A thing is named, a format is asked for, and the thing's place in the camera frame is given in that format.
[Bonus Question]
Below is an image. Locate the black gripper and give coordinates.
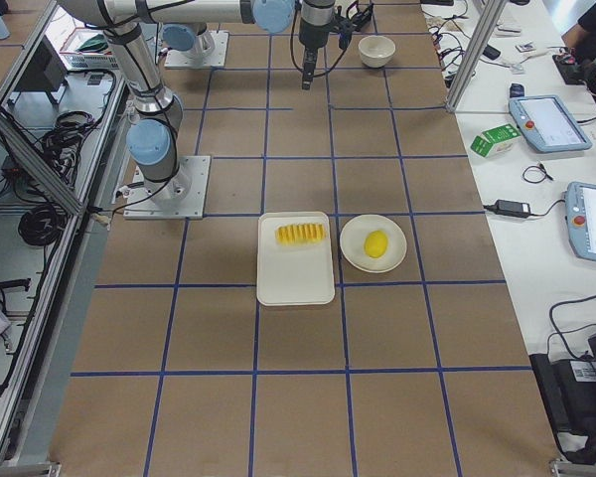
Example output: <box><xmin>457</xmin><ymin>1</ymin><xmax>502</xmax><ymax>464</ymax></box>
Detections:
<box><xmin>301</xmin><ymin>48</ymin><xmax>317</xmax><ymax>90</ymax></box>

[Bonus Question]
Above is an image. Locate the cream round plate with lemon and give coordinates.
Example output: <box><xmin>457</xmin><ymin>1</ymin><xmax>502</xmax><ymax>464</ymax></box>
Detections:
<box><xmin>340</xmin><ymin>215</ymin><xmax>407</xmax><ymax>273</ymax></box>

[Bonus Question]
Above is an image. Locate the cream bowl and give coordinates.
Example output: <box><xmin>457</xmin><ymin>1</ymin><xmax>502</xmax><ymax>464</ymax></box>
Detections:
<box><xmin>358</xmin><ymin>36</ymin><xmax>396</xmax><ymax>69</ymax></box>

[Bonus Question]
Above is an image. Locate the yellow lemon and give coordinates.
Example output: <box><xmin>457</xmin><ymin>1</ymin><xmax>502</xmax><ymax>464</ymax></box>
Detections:
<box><xmin>364</xmin><ymin>230</ymin><xmax>388</xmax><ymax>258</ymax></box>

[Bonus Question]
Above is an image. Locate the green white carton box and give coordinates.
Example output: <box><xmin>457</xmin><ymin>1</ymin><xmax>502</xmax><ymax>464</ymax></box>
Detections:
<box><xmin>470</xmin><ymin>123</ymin><xmax>521</xmax><ymax>157</ymax></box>

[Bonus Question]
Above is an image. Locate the white rectangular tray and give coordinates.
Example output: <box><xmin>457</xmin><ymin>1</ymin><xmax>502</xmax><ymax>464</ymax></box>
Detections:
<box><xmin>255</xmin><ymin>211</ymin><xmax>337</xmax><ymax>307</ymax></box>

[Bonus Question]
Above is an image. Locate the black power adapter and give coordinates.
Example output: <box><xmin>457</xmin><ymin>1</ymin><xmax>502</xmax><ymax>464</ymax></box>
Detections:
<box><xmin>494</xmin><ymin>199</ymin><xmax>531</xmax><ymax>219</ymax></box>

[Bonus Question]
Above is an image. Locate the upper blue teach pendant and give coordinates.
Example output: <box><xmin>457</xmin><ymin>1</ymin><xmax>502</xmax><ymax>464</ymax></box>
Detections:
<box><xmin>508</xmin><ymin>95</ymin><xmax>592</xmax><ymax>153</ymax></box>

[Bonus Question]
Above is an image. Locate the blue teach pendant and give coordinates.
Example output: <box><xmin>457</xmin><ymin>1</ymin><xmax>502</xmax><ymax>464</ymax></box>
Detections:
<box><xmin>508</xmin><ymin>95</ymin><xmax>592</xmax><ymax>153</ymax></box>
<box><xmin>565</xmin><ymin>182</ymin><xmax>596</xmax><ymax>261</ymax></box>

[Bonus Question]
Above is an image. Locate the lower blue teach pendant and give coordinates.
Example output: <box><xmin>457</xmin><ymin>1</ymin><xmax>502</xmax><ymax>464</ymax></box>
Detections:
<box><xmin>565</xmin><ymin>182</ymin><xmax>596</xmax><ymax>261</ymax></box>

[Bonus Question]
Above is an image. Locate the black device bottom right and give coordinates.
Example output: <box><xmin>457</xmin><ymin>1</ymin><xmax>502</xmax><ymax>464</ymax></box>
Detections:
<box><xmin>529</xmin><ymin>334</ymin><xmax>596</xmax><ymax>465</ymax></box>

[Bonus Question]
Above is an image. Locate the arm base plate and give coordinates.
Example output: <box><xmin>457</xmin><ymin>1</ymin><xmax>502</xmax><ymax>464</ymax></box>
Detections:
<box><xmin>162</xmin><ymin>25</ymin><xmax>229</xmax><ymax>70</ymax></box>
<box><xmin>123</xmin><ymin>156</ymin><xmax>211</xmax><ymax>220</ymax></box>

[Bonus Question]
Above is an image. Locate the aluminium frame post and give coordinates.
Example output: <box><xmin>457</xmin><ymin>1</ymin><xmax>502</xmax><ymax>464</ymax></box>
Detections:
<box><xmin>446</xmin><ymin>0</ymin><xmax>506</xmax><ymax>112</ymax></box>

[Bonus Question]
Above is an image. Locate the small black looped cable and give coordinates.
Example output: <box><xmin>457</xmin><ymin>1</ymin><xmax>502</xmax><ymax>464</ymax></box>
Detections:
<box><xmin>521</xmin><ymin>163</ymin><xmax>553</xmax><ymax>184</ymax></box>

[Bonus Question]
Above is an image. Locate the coiled black cable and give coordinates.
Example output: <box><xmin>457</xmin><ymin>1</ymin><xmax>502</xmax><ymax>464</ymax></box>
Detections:
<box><xmin>18</xmin><ymin>203</ymin><xmax>64</xmax><ymax>248</ymax></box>

